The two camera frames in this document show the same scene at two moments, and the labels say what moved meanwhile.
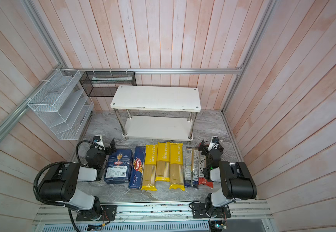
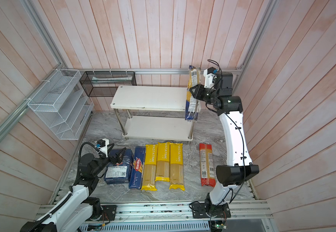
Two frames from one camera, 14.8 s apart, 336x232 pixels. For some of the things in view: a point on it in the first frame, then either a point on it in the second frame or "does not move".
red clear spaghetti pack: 202,164 does not move
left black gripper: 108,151 → 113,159
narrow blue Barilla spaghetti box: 136,179 does not move
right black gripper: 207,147 → 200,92
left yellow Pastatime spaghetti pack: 150,167 does not move
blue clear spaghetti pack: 191,167 → 192,108
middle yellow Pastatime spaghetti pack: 162,173 does not move
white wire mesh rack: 62,104 does not move
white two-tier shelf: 156,98 does not move
